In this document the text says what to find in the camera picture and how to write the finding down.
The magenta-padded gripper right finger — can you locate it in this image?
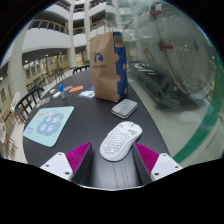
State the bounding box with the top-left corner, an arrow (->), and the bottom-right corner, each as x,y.
133,142 -> 184,185

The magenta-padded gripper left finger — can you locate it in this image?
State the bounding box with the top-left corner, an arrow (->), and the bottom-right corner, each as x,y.
39,141 -> 94,185

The white perforated computer mouse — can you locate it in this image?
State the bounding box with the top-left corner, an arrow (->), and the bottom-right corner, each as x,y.
99,121 -> 143,163

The light teal printed mouse pad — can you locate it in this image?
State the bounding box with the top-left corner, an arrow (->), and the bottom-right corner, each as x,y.
22,105 -> 75,148

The grey flat rectangular case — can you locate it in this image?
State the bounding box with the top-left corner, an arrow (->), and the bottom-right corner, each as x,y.
110,98 -> 139,119

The white and blue tissue pack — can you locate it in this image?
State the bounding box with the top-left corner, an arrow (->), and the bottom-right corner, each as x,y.
77,87 -> 96,100

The clear plastic snack packet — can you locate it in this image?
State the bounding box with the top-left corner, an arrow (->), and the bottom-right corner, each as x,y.
34,96 -> 52,109

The small blue-capped bottle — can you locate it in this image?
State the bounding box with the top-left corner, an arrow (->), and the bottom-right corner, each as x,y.
58,84 -> 67,100

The orange card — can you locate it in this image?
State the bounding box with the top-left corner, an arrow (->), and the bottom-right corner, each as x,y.
68,85 -> 84,94

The black wooden spindle chair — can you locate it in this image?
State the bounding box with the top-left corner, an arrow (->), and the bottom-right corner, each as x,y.
14,86 -> 45,124
72,64 -> 91,75

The white perforated chair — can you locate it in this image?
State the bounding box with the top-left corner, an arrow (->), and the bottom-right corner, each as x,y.
9,91 -> 22,113
0,118 -> 18,158

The group of black chairs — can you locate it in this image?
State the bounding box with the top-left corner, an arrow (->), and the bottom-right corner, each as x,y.
25,67 -> 67,92

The brown paper bag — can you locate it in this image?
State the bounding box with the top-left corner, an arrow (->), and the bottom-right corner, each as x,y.
89,19 -> 129,103

